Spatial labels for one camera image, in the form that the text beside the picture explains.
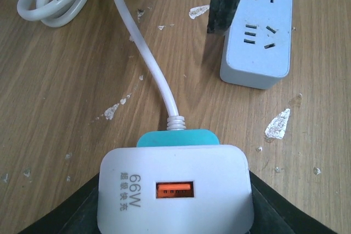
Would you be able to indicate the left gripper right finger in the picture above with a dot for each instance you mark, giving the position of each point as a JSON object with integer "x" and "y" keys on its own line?
{"x": 275, "y": 214}

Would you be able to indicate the white 66W usb charger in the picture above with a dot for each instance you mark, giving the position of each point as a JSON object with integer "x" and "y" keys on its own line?
{"x": 175, "y": 189}

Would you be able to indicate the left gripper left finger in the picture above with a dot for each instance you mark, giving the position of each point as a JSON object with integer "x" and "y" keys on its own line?
{"x": 77, "y": 214}

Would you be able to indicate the teal usb charger block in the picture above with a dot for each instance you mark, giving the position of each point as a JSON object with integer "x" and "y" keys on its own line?
{"x": 188, "y": 137}

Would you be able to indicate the light blue power strip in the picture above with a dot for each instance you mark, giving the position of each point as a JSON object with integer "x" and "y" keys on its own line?
{"x": 257, "y": 46}

